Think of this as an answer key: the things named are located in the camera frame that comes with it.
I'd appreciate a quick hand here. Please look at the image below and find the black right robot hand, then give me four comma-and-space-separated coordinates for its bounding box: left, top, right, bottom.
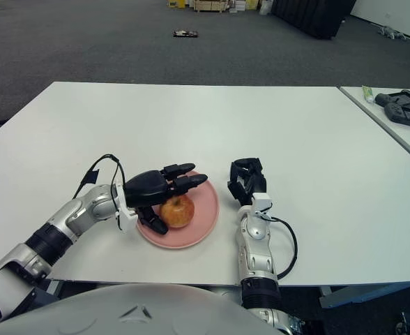
227, 157, 267, 207

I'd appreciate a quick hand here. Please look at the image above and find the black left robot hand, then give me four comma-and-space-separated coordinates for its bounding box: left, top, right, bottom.
123, 162, 209, 235

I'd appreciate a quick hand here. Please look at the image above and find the red yellow apple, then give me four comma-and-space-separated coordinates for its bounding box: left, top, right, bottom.
159, 195, 195, 229

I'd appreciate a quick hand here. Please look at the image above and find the round pink plate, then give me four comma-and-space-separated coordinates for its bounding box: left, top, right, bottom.
136, 170, 220, 250

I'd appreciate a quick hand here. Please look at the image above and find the grey robot torso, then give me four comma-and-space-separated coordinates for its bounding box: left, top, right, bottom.
0, 282, 286, 335

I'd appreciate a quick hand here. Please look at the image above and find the green white tube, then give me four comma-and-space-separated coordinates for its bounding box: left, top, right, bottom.
361, 85, 377, 103

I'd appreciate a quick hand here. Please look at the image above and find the black handheld controller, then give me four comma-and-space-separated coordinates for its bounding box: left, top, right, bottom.
384, 103, 410, 131
374, 89, 410, 108

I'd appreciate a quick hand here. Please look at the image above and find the black curtain partition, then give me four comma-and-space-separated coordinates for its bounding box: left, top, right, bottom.
271, 0, 358, 40

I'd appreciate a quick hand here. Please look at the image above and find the wooden pallet crate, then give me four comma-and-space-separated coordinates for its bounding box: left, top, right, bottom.
190, 0, 234, 13

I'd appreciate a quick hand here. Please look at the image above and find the grey robot dog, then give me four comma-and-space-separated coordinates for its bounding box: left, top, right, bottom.
377, 25, 407, 41

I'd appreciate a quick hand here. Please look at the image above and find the black caster wheel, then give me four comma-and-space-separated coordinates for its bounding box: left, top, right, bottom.
395, 312, 410, 335

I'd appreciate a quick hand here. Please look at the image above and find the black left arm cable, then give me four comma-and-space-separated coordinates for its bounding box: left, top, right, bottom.
71, 154, 126, 210

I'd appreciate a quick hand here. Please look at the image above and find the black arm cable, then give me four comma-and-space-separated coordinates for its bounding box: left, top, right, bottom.
264, 216, 299, 280
71, 154, 126, 210

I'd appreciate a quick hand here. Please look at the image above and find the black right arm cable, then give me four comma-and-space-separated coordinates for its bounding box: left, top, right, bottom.
264, 216, 299, 280

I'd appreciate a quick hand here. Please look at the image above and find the grey table frame beam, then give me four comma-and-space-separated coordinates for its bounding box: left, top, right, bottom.
318, 283, 410, 310

